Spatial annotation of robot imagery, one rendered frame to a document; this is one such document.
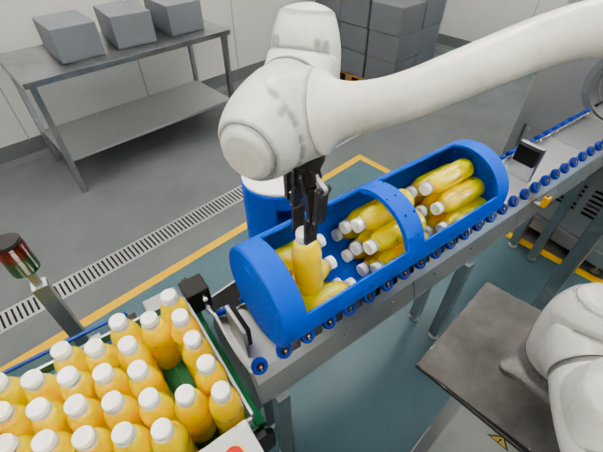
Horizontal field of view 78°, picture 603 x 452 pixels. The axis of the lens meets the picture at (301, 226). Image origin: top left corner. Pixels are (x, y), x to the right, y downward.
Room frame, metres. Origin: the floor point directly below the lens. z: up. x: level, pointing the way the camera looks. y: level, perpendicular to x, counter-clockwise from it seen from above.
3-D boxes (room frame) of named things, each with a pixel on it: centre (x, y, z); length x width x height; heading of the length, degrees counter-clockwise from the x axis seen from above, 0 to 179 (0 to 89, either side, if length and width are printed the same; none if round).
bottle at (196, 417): (0.31, 0.24, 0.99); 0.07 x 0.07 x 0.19
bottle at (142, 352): (0.42, 0.40, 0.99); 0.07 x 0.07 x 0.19
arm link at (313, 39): (0.56, 0.00, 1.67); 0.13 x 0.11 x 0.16; 163
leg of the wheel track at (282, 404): (0.50, 0.07, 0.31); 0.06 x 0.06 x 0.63; 35
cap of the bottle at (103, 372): (0.36, 0.43, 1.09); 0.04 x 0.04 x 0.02
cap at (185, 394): (0.31, 0.24, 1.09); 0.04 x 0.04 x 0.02
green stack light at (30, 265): (0.59, 0.68, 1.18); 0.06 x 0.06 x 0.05
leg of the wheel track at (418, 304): (1.19, -0.65, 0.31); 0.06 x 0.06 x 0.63; 35
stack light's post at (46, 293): (0.59, 0.68, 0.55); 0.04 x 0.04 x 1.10; 35
